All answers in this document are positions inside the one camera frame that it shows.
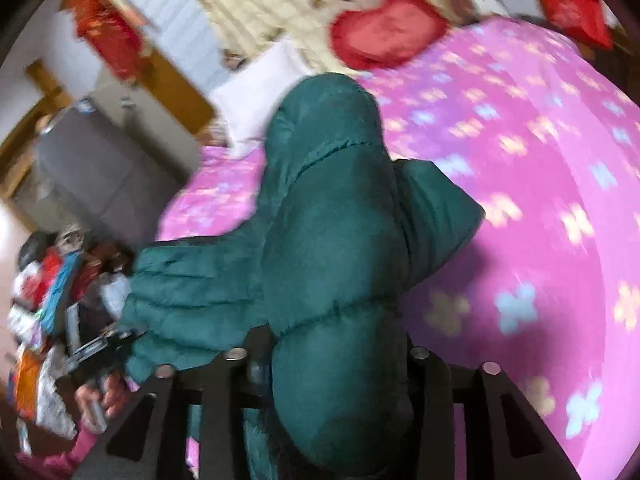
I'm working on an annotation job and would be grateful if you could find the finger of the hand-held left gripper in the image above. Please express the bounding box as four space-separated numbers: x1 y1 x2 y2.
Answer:
97 326 149 357

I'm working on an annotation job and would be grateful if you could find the white pillow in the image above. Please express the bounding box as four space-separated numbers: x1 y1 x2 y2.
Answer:
209 37 313 157

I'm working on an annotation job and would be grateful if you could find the grey cabinet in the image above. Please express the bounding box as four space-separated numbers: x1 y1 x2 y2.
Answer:
35 80 202 253

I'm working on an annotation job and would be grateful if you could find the red heart-shaped cushion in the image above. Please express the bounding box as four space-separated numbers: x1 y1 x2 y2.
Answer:
330 0 452 72

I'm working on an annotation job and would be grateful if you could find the person's left forearm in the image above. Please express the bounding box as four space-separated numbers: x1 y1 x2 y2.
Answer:
42 427 101 473

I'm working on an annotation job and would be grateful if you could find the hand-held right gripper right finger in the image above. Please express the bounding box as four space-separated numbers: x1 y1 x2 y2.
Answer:
407 346 582 480

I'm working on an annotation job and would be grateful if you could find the red hanging decoration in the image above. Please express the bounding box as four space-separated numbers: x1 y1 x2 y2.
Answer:
65 0 153 83

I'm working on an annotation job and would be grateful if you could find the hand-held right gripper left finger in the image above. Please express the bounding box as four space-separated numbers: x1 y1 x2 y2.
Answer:
74 326 275 480

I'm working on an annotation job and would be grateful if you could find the pink floral bedsheet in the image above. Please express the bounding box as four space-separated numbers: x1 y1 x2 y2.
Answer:
155 16 640 480

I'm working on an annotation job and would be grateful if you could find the person's left hand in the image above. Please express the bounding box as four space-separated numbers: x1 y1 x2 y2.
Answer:
75 371 132 433

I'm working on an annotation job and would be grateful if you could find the red plastic bag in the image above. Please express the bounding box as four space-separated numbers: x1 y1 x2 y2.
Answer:
536 0 615 51

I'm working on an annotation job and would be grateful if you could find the cream floral quilt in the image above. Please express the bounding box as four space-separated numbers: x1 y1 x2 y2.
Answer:
185 0 481 78

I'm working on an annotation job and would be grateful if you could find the green puffer jacket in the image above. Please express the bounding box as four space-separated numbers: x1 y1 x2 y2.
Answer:
120 72 486 480

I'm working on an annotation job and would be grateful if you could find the pile of colourful clothes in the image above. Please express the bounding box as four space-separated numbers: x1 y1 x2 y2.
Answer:
7 222 138 443

